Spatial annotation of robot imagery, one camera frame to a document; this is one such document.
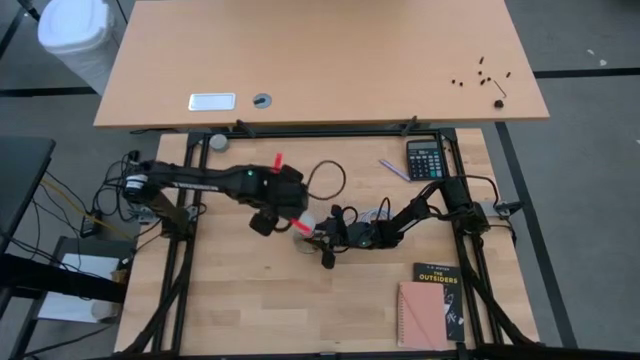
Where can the black allen key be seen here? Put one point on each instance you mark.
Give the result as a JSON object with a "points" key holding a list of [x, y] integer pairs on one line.
{"points": [[500, 89]]}

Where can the black side desk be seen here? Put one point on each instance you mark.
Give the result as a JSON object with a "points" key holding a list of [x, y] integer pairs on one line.
{"points": [[22, 170]]}

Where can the white trash bin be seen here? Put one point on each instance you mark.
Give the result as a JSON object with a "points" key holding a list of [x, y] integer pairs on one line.
{"points": [[75, 30]]}

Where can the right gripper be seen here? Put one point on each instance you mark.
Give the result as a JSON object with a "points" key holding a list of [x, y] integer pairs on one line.
{"points": [[340, 235]]}

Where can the black round knob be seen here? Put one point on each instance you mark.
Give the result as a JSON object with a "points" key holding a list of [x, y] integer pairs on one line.
{"points": [[498, 103]]}

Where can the light wooden desk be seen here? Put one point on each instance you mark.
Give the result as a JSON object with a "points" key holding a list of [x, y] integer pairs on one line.
{"points": [[320, 50]]}

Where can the black aluminium frame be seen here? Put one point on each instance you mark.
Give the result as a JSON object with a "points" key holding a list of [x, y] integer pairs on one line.
{"points": [[320, 134]]}

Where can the pink spiral notebook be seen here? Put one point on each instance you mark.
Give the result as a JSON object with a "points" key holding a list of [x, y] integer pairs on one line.
{"points": [[422, 315]]}

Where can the brass lamp base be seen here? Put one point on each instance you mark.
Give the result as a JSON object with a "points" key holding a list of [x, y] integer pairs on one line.
{"points": [[302, 246]]}

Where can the white paper sheet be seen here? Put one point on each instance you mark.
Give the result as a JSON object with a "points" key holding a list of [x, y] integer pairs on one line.
{"points": [[75, 307]]}

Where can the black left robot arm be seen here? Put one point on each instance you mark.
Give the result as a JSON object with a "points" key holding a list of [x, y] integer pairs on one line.
{"points": [[200, 180]]}

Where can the grey round puck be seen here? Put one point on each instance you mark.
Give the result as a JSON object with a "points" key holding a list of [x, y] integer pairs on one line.
{"points": [[218, 142]]}

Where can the black metal crossbar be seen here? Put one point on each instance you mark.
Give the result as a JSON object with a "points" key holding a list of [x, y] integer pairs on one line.
{"points": [[50, 277]]}

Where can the black Outsiders book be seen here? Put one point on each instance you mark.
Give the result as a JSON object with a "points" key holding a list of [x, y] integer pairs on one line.
{"points": [[437, 275]]}

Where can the white lightbulb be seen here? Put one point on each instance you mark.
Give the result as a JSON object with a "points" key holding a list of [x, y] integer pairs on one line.
{"points": [[307, 219]]}

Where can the black calculator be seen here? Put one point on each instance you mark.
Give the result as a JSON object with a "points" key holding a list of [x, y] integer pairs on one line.
{"points": [[425, 160]]}

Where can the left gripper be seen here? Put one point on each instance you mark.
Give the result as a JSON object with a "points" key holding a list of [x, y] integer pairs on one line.
{"points": [[265, 223]]}

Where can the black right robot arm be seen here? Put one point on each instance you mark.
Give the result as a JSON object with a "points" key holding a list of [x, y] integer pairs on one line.
{"points": [[415, 215]]}

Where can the purple pen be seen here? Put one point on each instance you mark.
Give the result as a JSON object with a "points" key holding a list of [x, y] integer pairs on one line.
{"points": [[395, 171]]}

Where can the black frame clamp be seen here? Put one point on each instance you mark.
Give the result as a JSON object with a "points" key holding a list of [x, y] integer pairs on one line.
{"points": [[409, 126], [245, 128]]}

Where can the black power adapter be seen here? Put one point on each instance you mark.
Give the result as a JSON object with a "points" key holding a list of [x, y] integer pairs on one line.
{"points": [[89, 226]]}

